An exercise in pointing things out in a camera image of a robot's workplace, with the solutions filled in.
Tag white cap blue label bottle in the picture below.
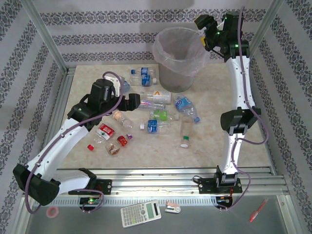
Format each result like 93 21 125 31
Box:
120 77 132 95
139 119 173 135
129 74 158 87

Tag green label plastic bottle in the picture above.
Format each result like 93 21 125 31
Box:
149 109 180 122

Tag red label crushed bottle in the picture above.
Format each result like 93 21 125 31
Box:
87 122 117 151

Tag small red bottle purple cap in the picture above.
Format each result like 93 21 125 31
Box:
116 133 134 147

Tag large blue label bottle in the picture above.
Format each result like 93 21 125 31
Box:
173 94 201 124

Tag small jar brown contents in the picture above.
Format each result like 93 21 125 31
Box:
105 142 121 156

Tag clear jar green ring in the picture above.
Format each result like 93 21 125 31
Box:
180 120 192 149

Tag clear plastic bin liner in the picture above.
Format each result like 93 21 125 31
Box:
152 26 211 78

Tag grey translucent waste bin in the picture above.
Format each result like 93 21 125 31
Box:
153 27 210 93

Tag aluminium cross rails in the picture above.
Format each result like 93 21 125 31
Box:
55 166 290 197

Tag circuit board green light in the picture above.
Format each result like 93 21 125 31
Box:
79 196 102 206

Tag slotted metal strip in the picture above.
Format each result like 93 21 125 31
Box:
55 196 217 207

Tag pink white stapler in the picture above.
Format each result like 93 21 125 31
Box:
164 201 181 214

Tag white scientific calculator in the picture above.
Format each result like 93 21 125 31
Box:
120 199 162 229

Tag pink tape roll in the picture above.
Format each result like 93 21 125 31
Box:
45 206 60 218

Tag small circuit board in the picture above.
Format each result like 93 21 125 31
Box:
215 196 234 205

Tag red pen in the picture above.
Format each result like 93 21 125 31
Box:
249 198 269 223

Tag aluminium frame post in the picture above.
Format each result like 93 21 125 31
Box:
242 0 285 65
20 0 68 72

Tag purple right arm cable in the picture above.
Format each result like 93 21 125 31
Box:
219 6 270 212

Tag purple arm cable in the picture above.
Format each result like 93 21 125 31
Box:
24 71 125 215
219 6 270 212

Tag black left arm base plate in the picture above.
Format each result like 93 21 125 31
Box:
68 179 113 195

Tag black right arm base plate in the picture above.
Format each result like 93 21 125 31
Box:
198 177 242 195

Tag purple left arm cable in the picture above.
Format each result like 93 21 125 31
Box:
24 71 125 215

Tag aluminium frame bar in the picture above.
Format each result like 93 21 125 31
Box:
13 196 35 234
276 195 303 234

